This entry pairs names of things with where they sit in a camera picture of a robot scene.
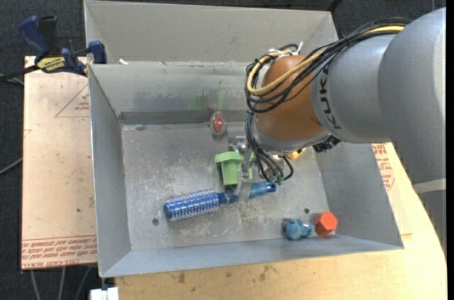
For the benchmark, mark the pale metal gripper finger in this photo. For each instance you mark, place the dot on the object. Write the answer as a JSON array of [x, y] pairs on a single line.
[[244, 192], [246, 171]]

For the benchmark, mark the blue hairbrush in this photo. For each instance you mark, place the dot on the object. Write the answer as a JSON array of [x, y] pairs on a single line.
[[193, 204]]

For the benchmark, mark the green plastic block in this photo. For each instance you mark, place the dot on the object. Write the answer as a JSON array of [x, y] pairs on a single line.
[[230, 169]]

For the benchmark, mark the clear round object, red centre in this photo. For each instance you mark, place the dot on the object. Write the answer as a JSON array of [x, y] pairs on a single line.
[[217, 123]]

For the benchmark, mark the blue toy animal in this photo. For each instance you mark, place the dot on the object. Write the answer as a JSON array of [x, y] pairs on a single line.
[[296, 229]]

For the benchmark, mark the grey metal bin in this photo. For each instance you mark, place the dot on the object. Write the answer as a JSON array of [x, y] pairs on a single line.
[[170, 156]]

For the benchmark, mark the orange-red hexagonal block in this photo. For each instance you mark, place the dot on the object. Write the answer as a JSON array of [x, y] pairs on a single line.
[[325, 223]]

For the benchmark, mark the brown cardboard board, red print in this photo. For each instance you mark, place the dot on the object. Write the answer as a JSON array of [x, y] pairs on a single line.
[[56, 164]]

